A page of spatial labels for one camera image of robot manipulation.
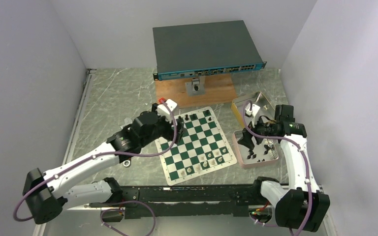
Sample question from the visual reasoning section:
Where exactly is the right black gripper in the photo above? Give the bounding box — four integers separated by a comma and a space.
238, 113, 278, 149

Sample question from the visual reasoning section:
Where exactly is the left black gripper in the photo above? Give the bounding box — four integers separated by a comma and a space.
140, 103, 186, 147

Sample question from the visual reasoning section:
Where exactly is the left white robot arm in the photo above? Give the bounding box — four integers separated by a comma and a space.
13, 111, 185, 224

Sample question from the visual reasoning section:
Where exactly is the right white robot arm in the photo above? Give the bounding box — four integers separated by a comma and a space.
237, 101, 330, 236

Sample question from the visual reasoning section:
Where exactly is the black chess piece in tray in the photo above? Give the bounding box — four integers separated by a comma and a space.
263, 145, 272, 155
247, 150, 257, 160

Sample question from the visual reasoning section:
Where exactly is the green white chess mat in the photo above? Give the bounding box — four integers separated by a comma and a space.
159, 107, 237, 186

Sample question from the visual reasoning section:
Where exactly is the wooden board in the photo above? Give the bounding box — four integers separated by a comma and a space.
155, 74, 237, 108

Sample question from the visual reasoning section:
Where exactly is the pink plastic tray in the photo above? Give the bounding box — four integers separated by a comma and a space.
232, 130, 282, 169

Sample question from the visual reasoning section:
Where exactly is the yellow metal tin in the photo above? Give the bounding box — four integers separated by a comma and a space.
231, 91, 275, 127

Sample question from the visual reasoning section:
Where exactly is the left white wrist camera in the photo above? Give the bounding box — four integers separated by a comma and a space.
157, 98, 179, 122

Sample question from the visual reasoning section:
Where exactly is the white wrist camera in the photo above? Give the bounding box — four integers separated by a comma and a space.
157, 98, 179, 122
245, 104, 260, 119

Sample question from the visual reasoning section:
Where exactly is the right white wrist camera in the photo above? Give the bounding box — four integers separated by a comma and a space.
245, 104, 260, 119

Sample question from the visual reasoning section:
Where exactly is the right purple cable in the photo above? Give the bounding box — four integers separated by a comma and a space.
242, 100, 314, 236

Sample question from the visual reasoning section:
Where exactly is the red handled adjustable wrench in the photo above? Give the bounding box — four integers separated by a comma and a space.
123, 159, 131, 168

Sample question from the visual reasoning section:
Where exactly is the metal bracket with knob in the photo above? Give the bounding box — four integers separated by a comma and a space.
185, 76, 206, 96

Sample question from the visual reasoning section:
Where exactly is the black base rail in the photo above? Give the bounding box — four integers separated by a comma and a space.
89, 184, 267, 219

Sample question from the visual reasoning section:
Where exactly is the dark grey network switch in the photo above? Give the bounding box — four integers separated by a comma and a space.
153, 20, 267, 81

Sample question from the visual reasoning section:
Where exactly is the aluminium frame rail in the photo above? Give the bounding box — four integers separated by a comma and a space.
32, 68, 97, 236

